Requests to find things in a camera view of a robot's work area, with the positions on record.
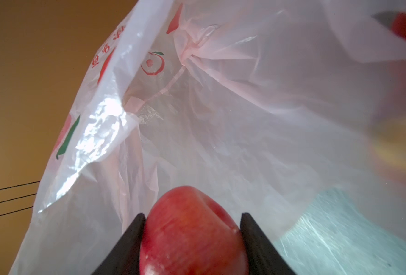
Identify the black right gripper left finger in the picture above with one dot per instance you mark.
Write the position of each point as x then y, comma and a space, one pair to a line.
124, 256

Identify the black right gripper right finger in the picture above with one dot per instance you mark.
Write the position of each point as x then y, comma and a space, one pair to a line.
263, 258

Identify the red apple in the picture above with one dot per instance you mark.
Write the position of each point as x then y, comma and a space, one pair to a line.
188, 233

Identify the pink plastic bag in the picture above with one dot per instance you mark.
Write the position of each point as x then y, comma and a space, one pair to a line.
292, 111

